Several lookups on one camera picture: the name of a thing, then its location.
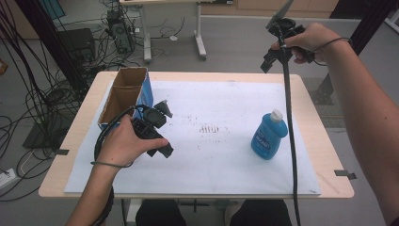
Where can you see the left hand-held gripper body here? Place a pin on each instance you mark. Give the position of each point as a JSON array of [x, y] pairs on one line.
[[146, 127]]

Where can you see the person's left hand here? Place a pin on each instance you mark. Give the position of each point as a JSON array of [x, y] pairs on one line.
[[125, 146]]

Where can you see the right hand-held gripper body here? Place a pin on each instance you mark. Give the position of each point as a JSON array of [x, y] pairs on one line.
[[287, 29]]

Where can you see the dark gridded floor mat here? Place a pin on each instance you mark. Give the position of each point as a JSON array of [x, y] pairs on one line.
[[323, 108]]

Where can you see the white paper sheet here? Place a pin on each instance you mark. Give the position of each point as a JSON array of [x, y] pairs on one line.
[[204, 169]]

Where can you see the black metal stand post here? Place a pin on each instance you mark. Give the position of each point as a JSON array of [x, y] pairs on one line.
[[47, 34], [370, 22]]

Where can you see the grey tape piece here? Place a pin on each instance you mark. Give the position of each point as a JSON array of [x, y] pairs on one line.
[[345, 174], [61, 152]]

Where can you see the white table leg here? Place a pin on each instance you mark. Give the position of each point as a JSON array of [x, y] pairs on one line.
[[133, 212]]

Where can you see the black floor mat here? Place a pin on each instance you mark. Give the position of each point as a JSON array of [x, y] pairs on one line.
[[40, 136]]

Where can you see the blue bottle with white cap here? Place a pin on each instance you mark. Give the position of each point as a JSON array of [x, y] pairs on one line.
[[268, 138]]

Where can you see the blue cardboard box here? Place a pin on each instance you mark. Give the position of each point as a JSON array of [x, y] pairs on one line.
[[124, 94]]

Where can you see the person's right hand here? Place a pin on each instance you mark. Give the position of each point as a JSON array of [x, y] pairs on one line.
[[316, 39]]

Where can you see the wooden cabinet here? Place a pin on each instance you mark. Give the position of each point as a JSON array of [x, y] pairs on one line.
[[257, 8]]

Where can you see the person's right leg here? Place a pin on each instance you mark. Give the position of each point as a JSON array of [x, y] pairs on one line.
[[260, 213]]

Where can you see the white desk frame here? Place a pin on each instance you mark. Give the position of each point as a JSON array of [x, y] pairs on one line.
[[199, 31]]

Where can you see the person's left leg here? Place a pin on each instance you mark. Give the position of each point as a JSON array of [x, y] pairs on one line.
[[160, 213]]

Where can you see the black computer tower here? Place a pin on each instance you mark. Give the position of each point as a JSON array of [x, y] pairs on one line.
[[120, 31]]

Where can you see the black square case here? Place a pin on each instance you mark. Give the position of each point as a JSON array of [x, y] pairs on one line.
[[78, 44]]

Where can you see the white power strip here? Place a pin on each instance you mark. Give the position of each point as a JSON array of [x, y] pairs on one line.
[[6, 178]]

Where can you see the person's leg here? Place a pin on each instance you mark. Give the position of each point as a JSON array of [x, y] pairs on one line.
[[260, 213], [160, 213]]

